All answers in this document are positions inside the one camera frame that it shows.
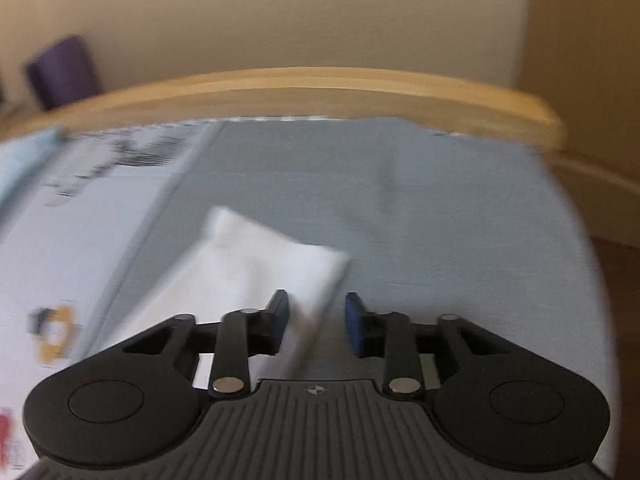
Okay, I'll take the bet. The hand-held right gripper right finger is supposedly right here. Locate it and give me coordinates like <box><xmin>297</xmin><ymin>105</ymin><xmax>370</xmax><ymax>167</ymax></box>
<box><xmin>345</xmin><ymin>291</ymin><xmax>522</xmax><ymax>402</ymax></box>

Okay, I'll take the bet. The purple chair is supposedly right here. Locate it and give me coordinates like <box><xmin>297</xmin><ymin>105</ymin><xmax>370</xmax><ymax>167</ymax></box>
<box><xmin>24</xmin><ymin>35</ymin><xmax>103</xmax><ymax>112</ymax></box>

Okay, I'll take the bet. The white small garment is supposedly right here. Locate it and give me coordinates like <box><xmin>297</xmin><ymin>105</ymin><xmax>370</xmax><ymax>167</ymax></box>
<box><xmin>107</xmin><ymin>205</ymin><xmax>351</xmax><ymax>390</ymax></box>

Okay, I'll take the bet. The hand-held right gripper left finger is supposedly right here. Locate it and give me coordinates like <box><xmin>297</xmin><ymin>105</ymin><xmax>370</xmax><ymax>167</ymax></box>
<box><xmin>121</xmin><ymin>289</ymin><xmax>291</xmax><ymax>401</ymax></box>

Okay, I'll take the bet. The light blue cloth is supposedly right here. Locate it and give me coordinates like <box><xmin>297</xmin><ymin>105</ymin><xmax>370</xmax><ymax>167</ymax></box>
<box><xmin>0</xmin><ymin>127</ymin><xmax>66</xmax><ymax>201</ymax></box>

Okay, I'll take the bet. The wooden bed frame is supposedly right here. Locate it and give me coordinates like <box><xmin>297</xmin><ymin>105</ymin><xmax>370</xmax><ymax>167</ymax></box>
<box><xmin>0</xmin><ymin>66</ymin><xmax>568</xmax><ymax>153</ymax></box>

